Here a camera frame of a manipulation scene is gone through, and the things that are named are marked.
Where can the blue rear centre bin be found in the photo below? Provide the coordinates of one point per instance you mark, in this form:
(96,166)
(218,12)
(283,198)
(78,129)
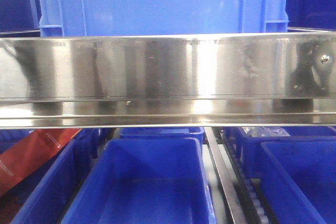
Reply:
(163,132)

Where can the blue bin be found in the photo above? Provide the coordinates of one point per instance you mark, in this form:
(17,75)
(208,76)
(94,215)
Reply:
(42,196)
(163,132)
(298,180)
(249,151)
(145,181)

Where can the blue rear right bin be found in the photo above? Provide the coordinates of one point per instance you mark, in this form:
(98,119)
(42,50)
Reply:
(249,151)

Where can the large blue crate upper shelf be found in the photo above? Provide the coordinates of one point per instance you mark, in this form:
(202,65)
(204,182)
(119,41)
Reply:
(160,17)

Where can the blue left bin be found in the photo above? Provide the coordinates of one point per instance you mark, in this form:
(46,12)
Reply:
(42,196)

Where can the clear plastic bag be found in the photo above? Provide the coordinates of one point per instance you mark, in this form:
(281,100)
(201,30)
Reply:
(265,131)

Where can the red foil package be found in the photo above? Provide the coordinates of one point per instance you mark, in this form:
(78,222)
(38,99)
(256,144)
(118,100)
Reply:
(30,153)

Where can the steel divider rail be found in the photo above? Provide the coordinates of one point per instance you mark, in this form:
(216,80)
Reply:
(233,210)

